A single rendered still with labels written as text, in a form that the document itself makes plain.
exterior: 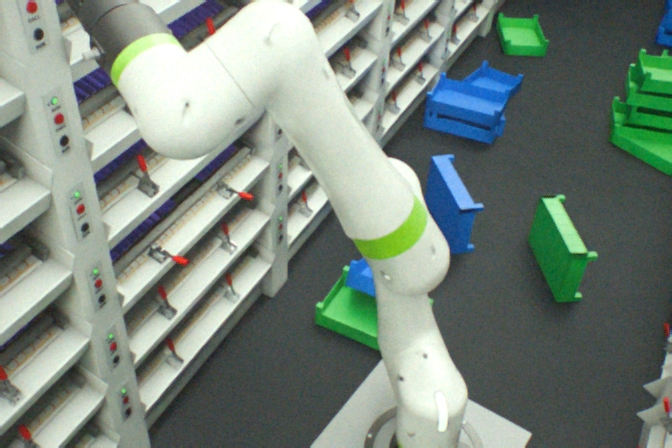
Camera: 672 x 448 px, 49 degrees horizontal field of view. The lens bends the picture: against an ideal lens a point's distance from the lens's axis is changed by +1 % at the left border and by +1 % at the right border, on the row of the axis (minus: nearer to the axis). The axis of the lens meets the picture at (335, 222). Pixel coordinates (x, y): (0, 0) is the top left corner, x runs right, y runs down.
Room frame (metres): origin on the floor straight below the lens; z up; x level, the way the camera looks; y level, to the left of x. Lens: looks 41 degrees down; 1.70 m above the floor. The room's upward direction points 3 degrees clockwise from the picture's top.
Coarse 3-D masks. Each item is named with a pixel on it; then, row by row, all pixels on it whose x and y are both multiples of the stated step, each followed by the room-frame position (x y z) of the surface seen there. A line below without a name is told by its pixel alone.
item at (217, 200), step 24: (240, 144) 1.60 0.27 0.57; (264, 144) 1.59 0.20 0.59; (264, 168) 1.57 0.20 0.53; (192, 192) 1.41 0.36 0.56; (192, 216) 1.34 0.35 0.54; (216, 216) 1.36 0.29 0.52; (168, 240) 1.25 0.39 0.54; (192, 240) 1.27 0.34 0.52; (144, 264) 1.16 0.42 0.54; (168, 264) 1.19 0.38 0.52; (120, 288) 1.09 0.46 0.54; (144, 288) 1.11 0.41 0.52
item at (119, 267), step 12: (240, 156) 1.55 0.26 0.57; (228, 168) 1.50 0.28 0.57; (240, 168) 1.53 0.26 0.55; (216, 180) 1.45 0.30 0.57; (204, 192) 1.40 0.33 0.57; (216, 192) 1.42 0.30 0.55; (192, 204) 1.35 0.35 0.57; (204, 204) 1.37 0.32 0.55; (168, 216) 1.29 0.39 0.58; (180, 216) 1.31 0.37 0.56; (156, 228) 1.25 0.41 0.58; (168, 228) 1.27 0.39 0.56; (144, 240) 1.21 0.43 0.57; (156, 240) 1.23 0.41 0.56; (132, 252) 1.17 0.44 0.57; (120, 264) 1.13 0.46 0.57
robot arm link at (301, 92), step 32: (224, 32) 0.76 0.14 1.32; (256, 32) 0.75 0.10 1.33; (288, 32) 0.76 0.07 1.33; (224, 64) 0.73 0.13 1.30; (256, 64) 0.73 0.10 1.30; (288, 64) 0.74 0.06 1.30; (320, 64) 0.77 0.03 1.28; (256, 96) 0.73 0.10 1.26; (288, 96) 0.74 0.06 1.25; (320, 96) 0.76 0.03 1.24; (288, 128) 0.76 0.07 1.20; (320, 128) 0.76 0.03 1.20; (352, 128) 0.78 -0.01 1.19; (320, 160) 0.76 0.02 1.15; (352, 160) 0.77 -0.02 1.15; (384, 160) 0.81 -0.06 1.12; (352, 192) 0.77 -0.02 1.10; (384, 192) 0.78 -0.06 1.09; (352, 224) 0.78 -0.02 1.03; (384, 224) 0.77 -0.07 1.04
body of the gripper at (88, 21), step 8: (88, 0) 0.83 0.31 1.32; (96, 0) 0.82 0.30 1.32; (104, 0) 0.82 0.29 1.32; (112, 0) 0.82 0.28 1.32; (120, 0) 0.83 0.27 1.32; (128, 0) 0.83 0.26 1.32; (136, 0) 0.85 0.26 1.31; (88, 8) 0.82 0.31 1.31; (96, 8) 0.82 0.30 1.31; (104, 8) 0.81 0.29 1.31; (112, 8) 0.81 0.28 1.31; (80, 16) 0.82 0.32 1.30; (88, 16) 0.81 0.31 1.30; (96, 16) 0.81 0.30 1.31; (88, 24) 0.81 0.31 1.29; (88, 32) 0.81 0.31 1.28
